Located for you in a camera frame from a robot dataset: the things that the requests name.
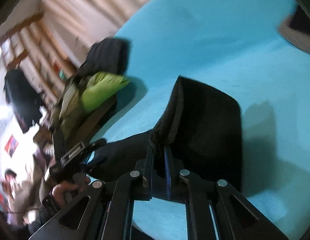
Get black hanging garment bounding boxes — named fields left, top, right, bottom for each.
left=3, top=69, right=45, bottom=134

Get turquoise fleece bed blanket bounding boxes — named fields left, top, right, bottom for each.
left=95, top=0, right=310, bottom=239

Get lime green puffer jacket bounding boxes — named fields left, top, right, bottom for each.
left=49, top=72, right=130, bottom=139

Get wooden shelf rack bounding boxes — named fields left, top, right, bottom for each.
left=0, top=13, right=76, bottom=109

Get black pants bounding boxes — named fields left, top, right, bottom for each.
left=86, top=77, right=243, bottom=199

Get black puffer jacket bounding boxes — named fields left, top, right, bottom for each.
left=76, top=37, right=130, bottom=76

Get beige striped curtain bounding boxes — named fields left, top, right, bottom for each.
left=41, top=0, right=150, bottom=67

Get dark purple pillow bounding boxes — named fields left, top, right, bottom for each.
left=289, top=5, right=310, bottom=35

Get person's left hand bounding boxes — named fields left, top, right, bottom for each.
left=52, top=177, right=91, bottom=209

